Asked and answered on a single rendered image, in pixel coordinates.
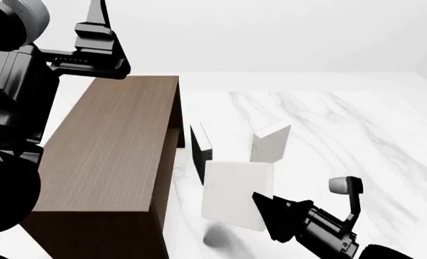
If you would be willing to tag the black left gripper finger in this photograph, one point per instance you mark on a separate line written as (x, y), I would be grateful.
(95, 37)

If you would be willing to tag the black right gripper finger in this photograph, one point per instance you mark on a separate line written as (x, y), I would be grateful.
(354, 189)
(278, 218)

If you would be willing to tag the black cover book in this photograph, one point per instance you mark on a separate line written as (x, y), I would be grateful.
(200, 153)

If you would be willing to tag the white box held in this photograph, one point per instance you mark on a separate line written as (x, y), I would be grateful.
(235, 191)

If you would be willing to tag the white upright box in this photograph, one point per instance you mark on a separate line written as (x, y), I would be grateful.
(269, 145)

